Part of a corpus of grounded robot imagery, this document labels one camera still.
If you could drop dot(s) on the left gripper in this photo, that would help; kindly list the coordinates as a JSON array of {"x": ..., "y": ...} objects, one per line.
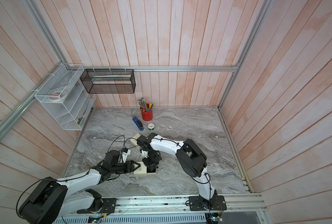
[{"x": 131, "y": 164}]

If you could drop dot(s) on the white wire wall shelf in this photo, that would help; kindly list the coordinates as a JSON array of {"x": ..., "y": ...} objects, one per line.
[{"x": 65, "y": 98}]

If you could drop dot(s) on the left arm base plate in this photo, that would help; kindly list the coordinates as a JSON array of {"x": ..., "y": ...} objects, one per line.
[{"x": 100, "y": 205}]

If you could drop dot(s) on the red pen holder cup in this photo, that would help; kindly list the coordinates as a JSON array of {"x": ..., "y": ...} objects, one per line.
[{"x": 147, "y": 115}]

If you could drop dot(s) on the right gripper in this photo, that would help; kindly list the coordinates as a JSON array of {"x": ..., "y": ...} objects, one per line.
[{"x": 150, "y": 166}]

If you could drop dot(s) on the small cream jewelry box front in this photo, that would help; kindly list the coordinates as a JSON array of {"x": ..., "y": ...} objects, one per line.
[{"x": 143, "y": 170}]

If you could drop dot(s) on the black mesh wall basket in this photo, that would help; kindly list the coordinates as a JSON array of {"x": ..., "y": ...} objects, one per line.
[{"x": 109, "y": 81}]

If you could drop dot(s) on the tape roll on shelf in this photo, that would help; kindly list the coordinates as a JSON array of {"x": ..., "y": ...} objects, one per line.
[{"x": 57, "y": 96}]

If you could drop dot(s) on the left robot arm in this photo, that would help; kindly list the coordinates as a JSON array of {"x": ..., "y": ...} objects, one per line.
[{"x": 53, "y": 198}]

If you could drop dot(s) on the pens in cup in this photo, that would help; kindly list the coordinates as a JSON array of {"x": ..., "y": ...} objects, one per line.
[{"x": 145, "y": 107}]

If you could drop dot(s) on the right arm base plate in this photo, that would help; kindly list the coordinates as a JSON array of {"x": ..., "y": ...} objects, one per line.
[{"x": 197, "y": 203}]

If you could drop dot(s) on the green sticker roll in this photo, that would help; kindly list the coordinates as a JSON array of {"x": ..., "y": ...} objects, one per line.
[{"x": 151, "y": 126}]

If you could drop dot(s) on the blue stapler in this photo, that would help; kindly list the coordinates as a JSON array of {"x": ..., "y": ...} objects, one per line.
[{"x": 138, "y": 123}]

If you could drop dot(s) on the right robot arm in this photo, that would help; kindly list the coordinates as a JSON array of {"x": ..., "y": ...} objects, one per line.
[{"x": 191, "y": 158}]

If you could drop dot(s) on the aluminium front rail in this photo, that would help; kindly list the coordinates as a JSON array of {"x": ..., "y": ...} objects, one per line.
[{"x": 175, "y": 204}]

